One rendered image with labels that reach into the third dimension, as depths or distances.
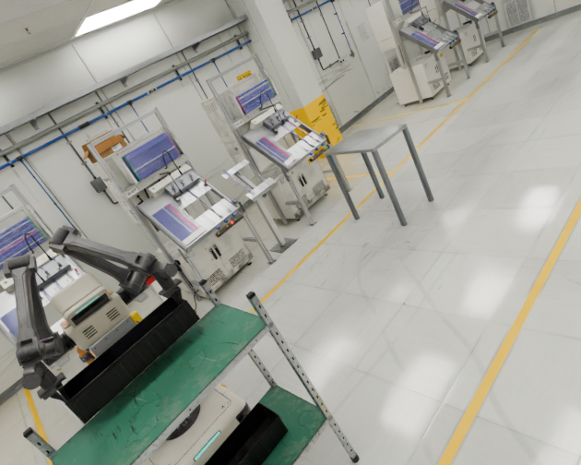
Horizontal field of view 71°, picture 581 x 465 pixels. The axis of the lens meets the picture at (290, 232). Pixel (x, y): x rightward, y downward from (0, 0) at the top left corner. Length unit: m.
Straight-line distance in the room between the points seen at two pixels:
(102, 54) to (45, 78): 0.75
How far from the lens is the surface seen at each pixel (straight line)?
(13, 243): 3.98
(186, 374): 1.76
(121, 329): 2.18
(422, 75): 7.39
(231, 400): 2.61
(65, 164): 5.58
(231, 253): 4.43
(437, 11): 8.67
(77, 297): 2.08
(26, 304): 1.86
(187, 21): 6.62
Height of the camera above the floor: 1.84
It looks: 22 degrees down
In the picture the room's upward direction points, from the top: 29 degrees counter-clockwise
